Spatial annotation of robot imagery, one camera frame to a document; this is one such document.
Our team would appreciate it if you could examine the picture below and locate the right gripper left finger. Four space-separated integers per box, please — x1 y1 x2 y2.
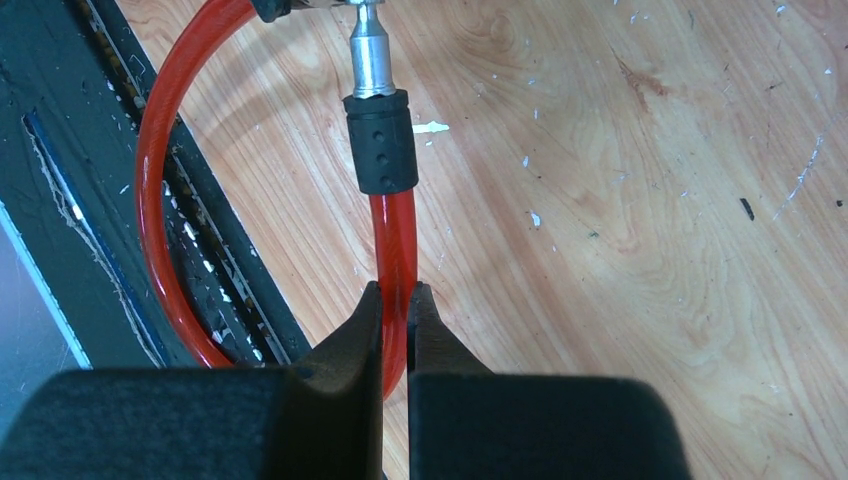
1 282 383 479

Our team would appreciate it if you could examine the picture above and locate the red cable lock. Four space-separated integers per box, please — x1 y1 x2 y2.
135 1 419 397

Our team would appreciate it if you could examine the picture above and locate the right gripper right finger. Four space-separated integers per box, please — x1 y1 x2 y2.
407 283 691 479

